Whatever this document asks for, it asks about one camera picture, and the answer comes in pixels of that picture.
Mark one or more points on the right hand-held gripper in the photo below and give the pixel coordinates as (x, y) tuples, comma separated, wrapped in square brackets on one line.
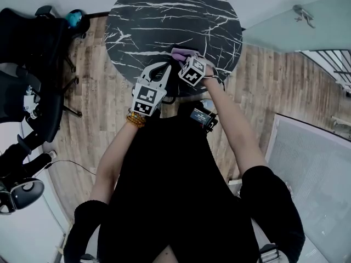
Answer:
[(192, 71)]

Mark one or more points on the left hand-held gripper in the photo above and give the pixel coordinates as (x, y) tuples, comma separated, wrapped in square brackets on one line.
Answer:
[(146, 97)]

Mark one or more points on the purple cloth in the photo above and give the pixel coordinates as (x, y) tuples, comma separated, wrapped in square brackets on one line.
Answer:
[(181, 55)]

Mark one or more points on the person's left forearm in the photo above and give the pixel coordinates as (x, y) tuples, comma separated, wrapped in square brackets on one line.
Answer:
[(109, 163)]

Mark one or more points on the person's right forearm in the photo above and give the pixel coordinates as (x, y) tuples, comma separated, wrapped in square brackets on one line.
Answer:
[(233, 125)]

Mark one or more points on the person's light blue shoe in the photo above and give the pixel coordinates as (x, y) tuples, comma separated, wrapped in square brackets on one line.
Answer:
[(206, 102)]

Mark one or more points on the black battery pack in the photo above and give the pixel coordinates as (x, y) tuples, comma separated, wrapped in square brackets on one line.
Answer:
[(201, 117)]

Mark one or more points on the teal round object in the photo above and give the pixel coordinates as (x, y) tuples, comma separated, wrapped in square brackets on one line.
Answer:
[(73, 18)]

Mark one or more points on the person's black clothing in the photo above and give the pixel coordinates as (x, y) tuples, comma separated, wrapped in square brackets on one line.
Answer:
[(170, 188)]

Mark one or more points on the frosted glass door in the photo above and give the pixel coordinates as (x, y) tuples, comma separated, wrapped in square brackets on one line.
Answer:
[(301, 26)]

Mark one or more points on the white black device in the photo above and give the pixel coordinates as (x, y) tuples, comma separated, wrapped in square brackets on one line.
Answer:
[(30, 103)]

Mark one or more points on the black office chair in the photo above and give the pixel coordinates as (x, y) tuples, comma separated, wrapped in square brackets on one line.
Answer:
[(27, 34), (16, 97)]

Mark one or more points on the black railing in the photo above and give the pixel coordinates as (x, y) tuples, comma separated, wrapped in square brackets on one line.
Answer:
[(334, 64)]

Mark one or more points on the white-framed frosted glass panel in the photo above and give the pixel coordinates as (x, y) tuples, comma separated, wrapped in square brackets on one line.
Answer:
[(315, 179)]

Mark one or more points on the grey black machine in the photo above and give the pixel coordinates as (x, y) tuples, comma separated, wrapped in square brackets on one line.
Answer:
[(24, 193)]

